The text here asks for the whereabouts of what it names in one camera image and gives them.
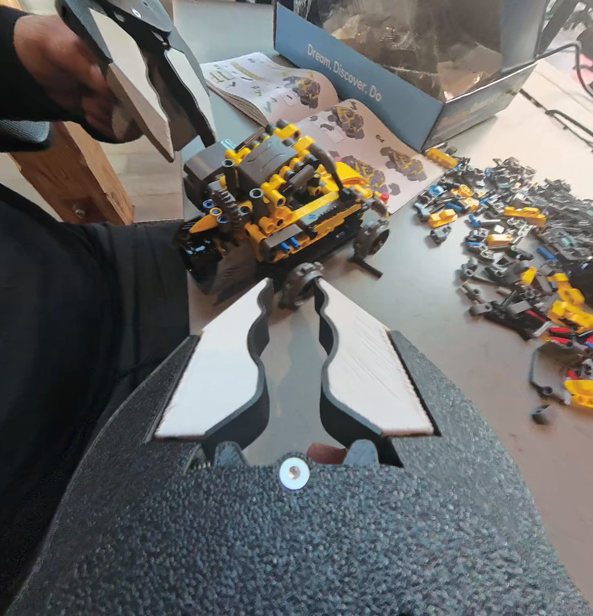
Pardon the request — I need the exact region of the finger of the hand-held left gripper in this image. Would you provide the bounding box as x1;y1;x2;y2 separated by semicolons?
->
147;47;216;151
90;9;176;162

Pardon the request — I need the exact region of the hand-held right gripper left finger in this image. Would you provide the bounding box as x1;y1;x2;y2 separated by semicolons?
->
154;278;274;456

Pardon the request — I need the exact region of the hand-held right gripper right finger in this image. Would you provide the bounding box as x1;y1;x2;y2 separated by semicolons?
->
314;278;435;466

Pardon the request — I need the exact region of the yellow toy brick vehicle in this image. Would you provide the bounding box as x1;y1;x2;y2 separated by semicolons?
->
173;120;391;311

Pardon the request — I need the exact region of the person's left forearm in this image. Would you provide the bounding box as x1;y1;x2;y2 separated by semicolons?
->
0;6;80;127

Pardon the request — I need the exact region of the grey desk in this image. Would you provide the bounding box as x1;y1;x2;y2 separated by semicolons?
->
173;0;593;616
520;48;593;160

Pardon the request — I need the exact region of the wooden desk leg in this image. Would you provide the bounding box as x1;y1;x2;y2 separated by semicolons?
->
10;122;135;226

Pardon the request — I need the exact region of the person's left hand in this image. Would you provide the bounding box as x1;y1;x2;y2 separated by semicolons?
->
13;13;149;143

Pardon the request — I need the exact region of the building instruction booklet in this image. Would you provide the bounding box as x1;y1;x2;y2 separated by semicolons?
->
200;52;446;215

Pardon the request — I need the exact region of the person's dark clothed body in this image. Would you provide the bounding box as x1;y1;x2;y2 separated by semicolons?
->
0;177;192;616

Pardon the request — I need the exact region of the pile of loose brick parts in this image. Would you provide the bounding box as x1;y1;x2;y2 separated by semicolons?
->
412;147;593;426

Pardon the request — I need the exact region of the blue cardboard kit box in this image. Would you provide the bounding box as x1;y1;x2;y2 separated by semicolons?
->
272;0;550;153

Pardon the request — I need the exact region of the black cable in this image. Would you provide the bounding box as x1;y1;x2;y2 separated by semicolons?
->
501;41;593;141

